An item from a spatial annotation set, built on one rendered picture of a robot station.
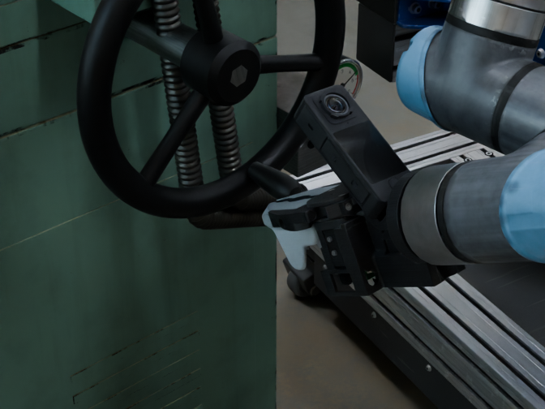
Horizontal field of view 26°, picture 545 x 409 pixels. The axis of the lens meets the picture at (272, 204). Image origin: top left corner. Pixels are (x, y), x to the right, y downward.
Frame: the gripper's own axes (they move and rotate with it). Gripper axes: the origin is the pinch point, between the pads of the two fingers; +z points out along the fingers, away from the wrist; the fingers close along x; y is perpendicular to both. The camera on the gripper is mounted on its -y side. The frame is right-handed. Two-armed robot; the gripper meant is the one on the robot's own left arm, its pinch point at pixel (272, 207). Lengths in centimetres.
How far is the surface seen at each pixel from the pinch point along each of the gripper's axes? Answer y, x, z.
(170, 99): -11.8, -1.6, 7.6
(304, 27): -10, 132, 153
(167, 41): -16.8, -2.0, 4.1
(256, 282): 14.6, 18.5, 36.0
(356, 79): -6.1, 28.0, 16.8
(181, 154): -6.4, -1.1, 10.0
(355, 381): 43, 47, 63
